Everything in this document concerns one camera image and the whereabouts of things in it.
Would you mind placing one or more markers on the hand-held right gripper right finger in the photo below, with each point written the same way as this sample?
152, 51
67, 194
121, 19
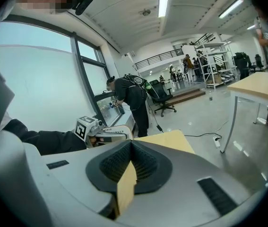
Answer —
183, 174

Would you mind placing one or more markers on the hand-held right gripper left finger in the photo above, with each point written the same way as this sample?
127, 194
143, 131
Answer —
77, 174

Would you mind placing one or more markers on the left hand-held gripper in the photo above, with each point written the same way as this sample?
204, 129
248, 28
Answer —
84, 126

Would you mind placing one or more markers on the light wooden card stand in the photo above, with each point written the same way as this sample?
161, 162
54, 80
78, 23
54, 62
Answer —
126, 190

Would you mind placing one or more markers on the person's left forearm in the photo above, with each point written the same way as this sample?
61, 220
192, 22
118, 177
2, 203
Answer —
53, 142

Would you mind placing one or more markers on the light wooden table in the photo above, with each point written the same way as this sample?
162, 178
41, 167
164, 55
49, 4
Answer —
166, 139
261, 84

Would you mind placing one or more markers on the white power strip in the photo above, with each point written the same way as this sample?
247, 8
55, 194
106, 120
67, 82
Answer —
216, 141

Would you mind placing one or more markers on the dark-framed window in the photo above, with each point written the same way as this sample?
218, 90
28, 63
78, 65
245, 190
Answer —
44, 79

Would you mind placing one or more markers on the wooden step platform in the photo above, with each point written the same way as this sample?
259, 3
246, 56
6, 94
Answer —
188, 94

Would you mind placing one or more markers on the small bottle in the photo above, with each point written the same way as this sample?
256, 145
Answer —
210, 96

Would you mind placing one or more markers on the black mezzanine railing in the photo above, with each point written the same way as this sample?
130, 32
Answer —
158, 58

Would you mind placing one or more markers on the cardboard box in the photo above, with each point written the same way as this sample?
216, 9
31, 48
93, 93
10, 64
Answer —
217, 78

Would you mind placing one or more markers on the white metal shelving rack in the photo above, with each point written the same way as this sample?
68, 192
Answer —
213, 63

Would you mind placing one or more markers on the round ceiling fixture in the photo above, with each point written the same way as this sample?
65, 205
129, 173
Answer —
146, 12

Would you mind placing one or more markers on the black head-worn camera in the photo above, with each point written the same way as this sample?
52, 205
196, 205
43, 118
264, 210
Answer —
84, 3

